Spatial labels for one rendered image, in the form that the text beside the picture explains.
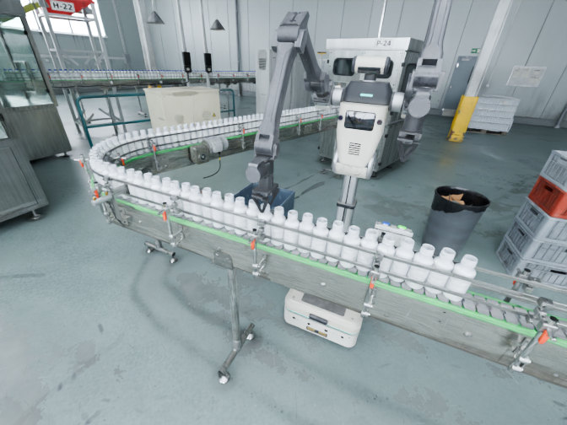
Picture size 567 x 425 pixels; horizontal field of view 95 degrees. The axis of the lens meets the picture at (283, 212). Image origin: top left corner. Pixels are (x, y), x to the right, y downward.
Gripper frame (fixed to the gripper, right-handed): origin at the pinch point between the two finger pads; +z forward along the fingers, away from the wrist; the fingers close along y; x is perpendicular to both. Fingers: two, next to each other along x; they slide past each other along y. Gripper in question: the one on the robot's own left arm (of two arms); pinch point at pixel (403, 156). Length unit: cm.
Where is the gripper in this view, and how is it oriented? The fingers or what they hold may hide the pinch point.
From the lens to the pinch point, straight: 100.4
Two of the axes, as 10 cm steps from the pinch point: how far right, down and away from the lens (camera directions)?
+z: -0.4, 8.6, 5.1
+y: 4.2, -4.5, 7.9
